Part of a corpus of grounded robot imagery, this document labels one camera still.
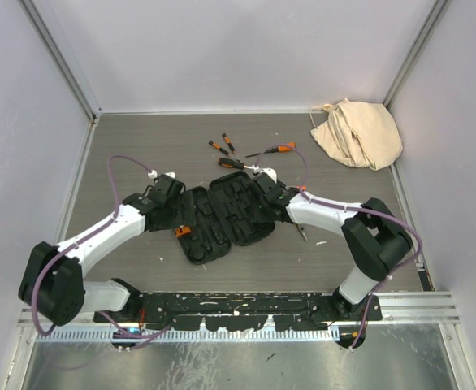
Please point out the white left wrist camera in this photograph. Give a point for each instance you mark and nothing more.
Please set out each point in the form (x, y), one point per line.
(154, 175)

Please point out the small precision screwdriver left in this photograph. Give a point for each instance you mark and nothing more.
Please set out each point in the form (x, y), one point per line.
(220, 149)

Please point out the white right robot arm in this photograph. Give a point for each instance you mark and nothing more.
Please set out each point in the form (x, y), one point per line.
(377, 241)

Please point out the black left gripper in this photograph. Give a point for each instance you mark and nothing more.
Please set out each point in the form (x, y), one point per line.
(183, 218)

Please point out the slotted grey cable duct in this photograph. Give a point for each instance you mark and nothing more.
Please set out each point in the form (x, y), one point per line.
(267, 334)

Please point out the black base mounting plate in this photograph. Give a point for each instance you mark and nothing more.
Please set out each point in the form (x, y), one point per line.
(298, 311)

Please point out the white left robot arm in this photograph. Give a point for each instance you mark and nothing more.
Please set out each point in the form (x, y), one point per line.
(53, 283)

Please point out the orange handled screwdriver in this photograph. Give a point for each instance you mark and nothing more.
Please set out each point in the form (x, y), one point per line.
(284, 148)

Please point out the orange black pliers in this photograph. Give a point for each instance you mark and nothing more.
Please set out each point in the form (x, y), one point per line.
(302, 231)

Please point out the black handled screwdriver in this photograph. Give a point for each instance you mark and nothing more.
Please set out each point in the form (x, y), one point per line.
(231, 163)

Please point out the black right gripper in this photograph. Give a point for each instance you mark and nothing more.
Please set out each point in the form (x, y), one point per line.
(254, 201)

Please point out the small precision screwdriver right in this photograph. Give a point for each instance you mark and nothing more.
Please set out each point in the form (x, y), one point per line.
(231, 146)

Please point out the black plastic tool case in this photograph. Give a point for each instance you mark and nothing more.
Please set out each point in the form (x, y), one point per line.
(223, 218)

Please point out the beige cloth bag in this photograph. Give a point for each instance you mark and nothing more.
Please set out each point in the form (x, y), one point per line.
(359, 134)

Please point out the small precision screwdriver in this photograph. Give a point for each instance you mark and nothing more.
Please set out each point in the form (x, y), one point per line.
(231, 146)
(220, 149)

